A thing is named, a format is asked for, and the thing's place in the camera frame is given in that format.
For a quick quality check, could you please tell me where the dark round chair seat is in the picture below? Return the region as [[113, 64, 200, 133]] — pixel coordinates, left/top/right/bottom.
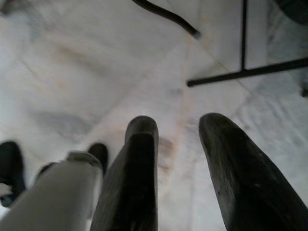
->
[[278, 0, 308, 26]]

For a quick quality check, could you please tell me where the curved dark chair leg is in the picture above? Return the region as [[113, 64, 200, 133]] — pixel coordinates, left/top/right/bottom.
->
[[131, 0, 201, 39]]

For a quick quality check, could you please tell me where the black metal table frame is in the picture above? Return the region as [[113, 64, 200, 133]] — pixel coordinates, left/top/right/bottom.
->
[[187, 0, 308, 88]]

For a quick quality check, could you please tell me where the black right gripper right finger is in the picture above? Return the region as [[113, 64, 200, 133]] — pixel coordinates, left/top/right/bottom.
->
[[198, 113, 308, 231]]

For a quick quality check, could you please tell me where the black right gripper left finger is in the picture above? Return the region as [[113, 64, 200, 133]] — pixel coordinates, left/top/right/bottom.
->
[[90, 115, 159, 231]]

